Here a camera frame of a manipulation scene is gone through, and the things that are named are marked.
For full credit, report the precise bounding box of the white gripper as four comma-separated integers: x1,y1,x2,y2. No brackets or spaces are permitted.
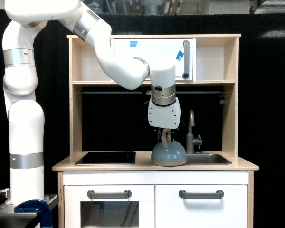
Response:
148,97,181,141

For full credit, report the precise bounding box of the blue-grey toy teapot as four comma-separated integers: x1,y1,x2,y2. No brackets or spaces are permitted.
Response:
151,128,187,167

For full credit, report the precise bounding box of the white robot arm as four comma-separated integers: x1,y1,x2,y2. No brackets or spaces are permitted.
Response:
2,0,181,206

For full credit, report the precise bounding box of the black toy stove top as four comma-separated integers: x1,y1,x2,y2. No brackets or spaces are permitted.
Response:
75,151,136,165

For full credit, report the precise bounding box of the grey toy faucet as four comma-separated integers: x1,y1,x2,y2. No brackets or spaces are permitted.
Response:
186,110,202,154

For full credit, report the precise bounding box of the grey toy sink basin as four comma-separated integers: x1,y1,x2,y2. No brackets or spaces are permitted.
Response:
187,153,232,165

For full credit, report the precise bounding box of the white cabinet door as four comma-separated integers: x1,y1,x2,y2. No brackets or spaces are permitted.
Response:
155,185,247,228

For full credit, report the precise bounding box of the blue tape right piece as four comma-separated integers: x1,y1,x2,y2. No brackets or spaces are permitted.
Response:
176,50,184,62

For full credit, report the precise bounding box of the blue tape piece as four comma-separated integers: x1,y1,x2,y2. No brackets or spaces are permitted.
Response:
176,50,184,62
130,41,137,47

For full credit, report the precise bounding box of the white microwave door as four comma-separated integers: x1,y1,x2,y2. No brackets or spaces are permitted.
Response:
114,38,197,81

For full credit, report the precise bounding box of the blue tape top piece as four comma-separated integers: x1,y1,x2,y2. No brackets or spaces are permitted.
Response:
130,41,137,47

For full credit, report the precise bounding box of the white oven door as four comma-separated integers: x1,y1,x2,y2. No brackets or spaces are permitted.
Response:
64,185,155,228

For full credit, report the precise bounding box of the blue C-clamp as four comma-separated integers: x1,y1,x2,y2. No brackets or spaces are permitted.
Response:
14,199,53,228

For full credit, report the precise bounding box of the wooden toy kitchen frame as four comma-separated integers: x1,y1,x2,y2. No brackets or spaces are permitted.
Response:
53,34,259,228

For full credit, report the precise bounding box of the dark hanging rail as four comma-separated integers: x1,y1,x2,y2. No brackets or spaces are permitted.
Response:
80,91,225,95

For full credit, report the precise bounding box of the grey cabinet door handle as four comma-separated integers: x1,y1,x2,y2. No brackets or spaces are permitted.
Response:
179,190,224,200

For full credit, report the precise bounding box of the grey microwave door handle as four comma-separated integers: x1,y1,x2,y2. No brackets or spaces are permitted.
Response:
182,40,190,80

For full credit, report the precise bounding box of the grey oven door handle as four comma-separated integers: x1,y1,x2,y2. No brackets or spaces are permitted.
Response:
87,190,132,199

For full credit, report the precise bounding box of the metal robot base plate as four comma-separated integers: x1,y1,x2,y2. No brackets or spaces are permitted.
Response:
0,193,58,217

